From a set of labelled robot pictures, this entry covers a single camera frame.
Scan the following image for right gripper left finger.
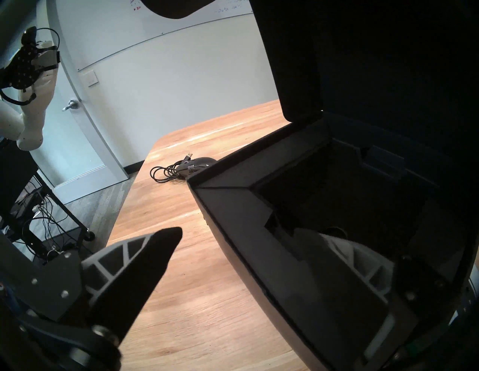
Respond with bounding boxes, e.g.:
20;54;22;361
22;227;183;371

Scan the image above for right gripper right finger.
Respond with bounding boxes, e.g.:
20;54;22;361
295;228;463;371

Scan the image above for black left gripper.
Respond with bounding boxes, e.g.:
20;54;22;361
0;40;61;91

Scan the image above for black mouse USB cable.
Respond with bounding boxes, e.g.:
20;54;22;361
150;152;196;184

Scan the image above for black cardboard box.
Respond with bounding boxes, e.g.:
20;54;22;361
141;0;479;371

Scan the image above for white room door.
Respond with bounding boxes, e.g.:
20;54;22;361
28;0;130;205

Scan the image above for black equipment cart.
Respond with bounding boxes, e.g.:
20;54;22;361
0;140;95;264

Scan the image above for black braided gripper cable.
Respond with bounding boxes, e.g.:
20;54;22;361
0;88;38;106

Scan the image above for wall whiteboard with writing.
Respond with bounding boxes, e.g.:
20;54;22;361
56;0;256;72

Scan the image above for tangled cart cables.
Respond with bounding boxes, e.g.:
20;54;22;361
13;187;75;258

